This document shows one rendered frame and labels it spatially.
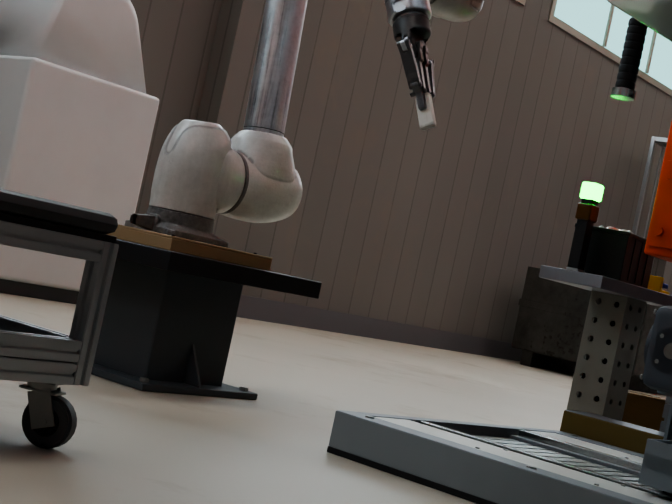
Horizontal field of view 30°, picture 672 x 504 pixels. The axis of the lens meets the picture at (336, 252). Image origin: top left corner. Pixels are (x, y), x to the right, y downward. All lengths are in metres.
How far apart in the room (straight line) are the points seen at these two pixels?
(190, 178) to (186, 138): 0.09
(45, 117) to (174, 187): 1.98
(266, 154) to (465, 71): 5.19
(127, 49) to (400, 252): 3.17
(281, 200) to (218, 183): 0.20
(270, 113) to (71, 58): 1.96
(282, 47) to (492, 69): 5.37
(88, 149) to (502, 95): 4.16
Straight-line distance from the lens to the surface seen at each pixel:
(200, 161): 2.84
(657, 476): 2.14
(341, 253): 7.27
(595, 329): 3.14
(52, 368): 1.76
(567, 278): 2.97
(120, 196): 5.02
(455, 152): 8.08
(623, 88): 2.35
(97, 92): 4.91
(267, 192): 2.96
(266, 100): 3.02
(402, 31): 2.53
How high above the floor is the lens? 0.32
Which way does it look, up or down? 1 degrees up
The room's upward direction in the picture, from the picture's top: 12 degrees clockwise
